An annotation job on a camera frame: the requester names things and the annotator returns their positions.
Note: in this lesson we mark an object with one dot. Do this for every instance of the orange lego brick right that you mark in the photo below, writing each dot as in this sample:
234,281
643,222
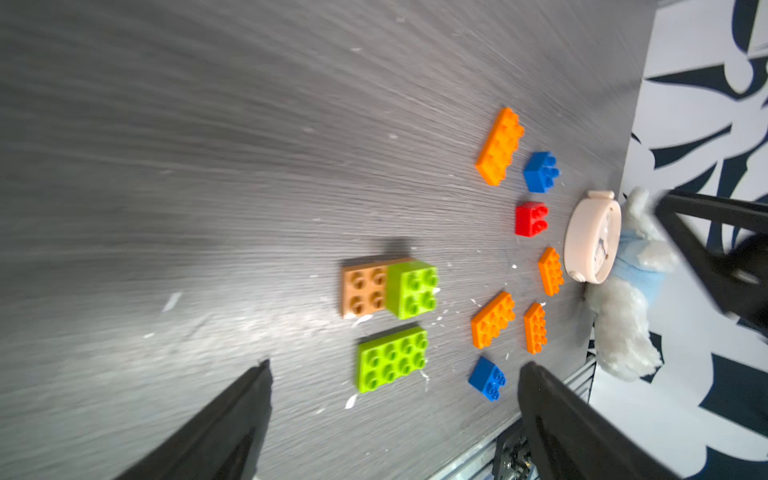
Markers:
535,328

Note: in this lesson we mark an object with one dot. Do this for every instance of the blue lego brick far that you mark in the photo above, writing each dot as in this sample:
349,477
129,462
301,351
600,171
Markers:
541,172

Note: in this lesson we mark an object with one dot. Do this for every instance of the blue lego brick near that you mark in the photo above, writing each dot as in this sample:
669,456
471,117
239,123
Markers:
487,379

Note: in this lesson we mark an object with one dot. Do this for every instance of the red lego brick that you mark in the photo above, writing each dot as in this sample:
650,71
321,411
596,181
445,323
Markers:
530,219

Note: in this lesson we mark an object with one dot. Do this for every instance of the white teddy bear plush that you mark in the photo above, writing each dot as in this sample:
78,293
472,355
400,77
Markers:
621,303

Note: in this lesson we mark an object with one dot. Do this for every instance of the orange lego brick middle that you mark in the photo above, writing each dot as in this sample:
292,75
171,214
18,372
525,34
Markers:
492,319

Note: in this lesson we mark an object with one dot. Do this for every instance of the tan lego plate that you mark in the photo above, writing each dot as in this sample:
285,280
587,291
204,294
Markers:
363,287

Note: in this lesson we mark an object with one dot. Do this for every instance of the orange lego brick near clock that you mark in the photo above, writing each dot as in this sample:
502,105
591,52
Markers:
551,273

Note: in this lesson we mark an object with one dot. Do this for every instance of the blue lego brick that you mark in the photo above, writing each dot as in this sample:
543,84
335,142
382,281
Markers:
541,172
487,379

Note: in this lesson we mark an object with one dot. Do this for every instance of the long green lego brick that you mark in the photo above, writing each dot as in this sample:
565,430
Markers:
384,360

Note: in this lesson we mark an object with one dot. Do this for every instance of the small green lego brick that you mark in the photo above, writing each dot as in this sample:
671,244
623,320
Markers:
410,288

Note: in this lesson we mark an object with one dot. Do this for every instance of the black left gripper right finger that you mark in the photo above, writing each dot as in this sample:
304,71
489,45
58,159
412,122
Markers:
570,440

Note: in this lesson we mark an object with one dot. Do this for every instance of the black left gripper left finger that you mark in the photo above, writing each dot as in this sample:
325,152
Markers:
223,441

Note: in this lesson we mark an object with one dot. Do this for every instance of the orange lego brick far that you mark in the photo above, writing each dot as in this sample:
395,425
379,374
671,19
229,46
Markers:
502,142

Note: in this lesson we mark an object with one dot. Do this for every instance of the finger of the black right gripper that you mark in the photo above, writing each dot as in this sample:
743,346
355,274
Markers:
737,280

